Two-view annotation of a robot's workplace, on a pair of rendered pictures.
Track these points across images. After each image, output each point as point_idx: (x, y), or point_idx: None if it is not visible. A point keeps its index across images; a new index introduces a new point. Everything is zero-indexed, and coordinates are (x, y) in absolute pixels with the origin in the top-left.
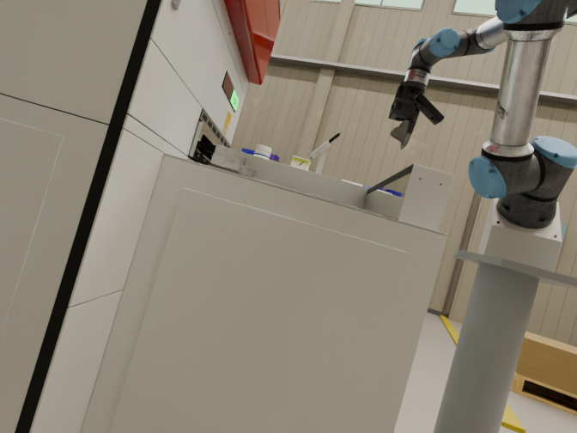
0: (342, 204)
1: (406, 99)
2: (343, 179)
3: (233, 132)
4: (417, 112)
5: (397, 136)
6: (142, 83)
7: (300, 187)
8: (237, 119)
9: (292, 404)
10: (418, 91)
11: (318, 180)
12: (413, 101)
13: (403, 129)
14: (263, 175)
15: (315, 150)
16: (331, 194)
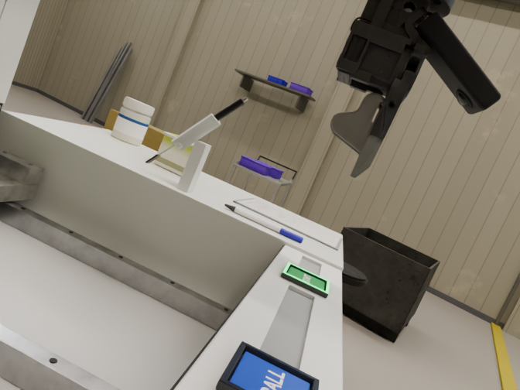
0: (58, 376)
1: (388, 29)
2: (239, 209)
3: (2, 76)
4: (410, 73)
5: (343, 139)
6: None
7: (135, 217)
8: (16, 47)
9: None
10: (432, 7)
11: (173, 206)
12: (403, 39)
13: (360, 121)
14: (60, 178)
15: (180, 135)
16: (200, 243)
